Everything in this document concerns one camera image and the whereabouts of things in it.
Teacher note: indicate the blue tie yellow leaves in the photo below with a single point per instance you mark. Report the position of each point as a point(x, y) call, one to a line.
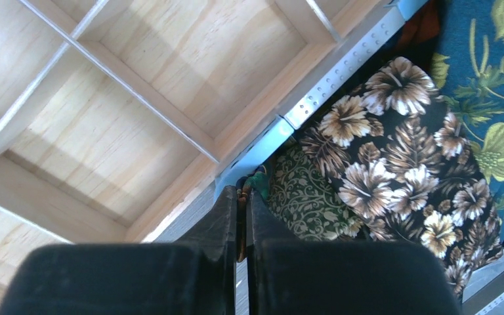
point(469, 69)

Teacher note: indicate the brown floral black tie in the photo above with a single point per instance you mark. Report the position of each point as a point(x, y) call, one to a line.
point(397, 157)

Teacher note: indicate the green vine pattern tie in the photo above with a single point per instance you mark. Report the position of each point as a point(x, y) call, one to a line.
point(305, 202)

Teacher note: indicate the aluminium front rail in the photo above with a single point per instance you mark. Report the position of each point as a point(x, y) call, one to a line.
point(485, 291)

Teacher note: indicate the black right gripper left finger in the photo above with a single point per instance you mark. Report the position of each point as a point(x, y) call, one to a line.
point(193, 275)

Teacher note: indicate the wooden compartment tray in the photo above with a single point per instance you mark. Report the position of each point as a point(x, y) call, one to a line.
point(116, 115)

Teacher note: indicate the blue orange green tie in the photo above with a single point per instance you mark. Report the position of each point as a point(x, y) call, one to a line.
point(258, 181)

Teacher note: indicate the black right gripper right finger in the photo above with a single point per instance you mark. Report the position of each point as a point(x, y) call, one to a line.
point(287, 275)

